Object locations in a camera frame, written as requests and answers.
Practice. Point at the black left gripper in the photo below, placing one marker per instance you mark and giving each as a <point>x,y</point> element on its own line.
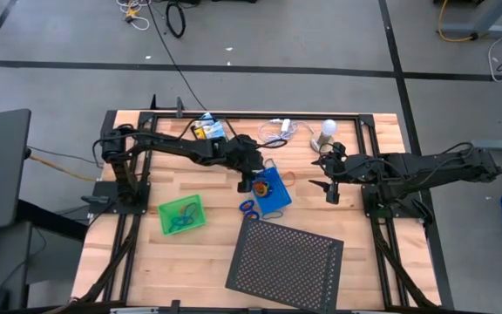
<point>246,154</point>

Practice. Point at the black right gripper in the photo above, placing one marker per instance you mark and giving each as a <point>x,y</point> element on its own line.
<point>351,172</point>

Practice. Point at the blue rubber band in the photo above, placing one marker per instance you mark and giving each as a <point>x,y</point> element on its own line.
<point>271,159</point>

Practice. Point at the orange rubber band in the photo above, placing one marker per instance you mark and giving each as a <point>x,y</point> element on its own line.
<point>295,179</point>

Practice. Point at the blue plastic basket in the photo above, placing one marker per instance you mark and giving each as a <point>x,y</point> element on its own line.
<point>279,200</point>

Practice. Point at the yellow-orange rubber band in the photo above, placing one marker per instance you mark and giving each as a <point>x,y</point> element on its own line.
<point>187,204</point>

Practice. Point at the grey-blue rubber band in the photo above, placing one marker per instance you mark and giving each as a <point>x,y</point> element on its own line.
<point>192,220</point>

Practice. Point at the black perforated metal stand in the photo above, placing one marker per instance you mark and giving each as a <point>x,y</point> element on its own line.
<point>285,264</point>

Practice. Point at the dark teal rubber band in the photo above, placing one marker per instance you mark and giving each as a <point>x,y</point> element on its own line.
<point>174,227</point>

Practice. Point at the green plastic basket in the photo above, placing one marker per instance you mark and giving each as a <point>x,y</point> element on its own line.
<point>168,227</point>

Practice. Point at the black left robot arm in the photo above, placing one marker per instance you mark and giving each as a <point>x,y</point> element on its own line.
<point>168,146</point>

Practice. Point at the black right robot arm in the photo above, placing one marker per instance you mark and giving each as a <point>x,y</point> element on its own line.
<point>429,168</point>

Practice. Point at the black desk tray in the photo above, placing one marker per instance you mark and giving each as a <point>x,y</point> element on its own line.
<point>191,133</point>

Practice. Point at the grey desk foot bar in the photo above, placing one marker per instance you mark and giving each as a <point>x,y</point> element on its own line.
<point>499,145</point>

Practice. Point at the black desk crossbar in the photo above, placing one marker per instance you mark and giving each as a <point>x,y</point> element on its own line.
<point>50,218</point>

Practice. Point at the bulb lamp on wooden base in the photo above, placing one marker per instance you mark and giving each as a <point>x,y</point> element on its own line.
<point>324,138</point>

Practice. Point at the black aluminium table frame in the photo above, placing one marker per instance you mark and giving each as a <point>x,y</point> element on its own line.
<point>366,118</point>

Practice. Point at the grey desk frame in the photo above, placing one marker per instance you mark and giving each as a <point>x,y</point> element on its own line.
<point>486,28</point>

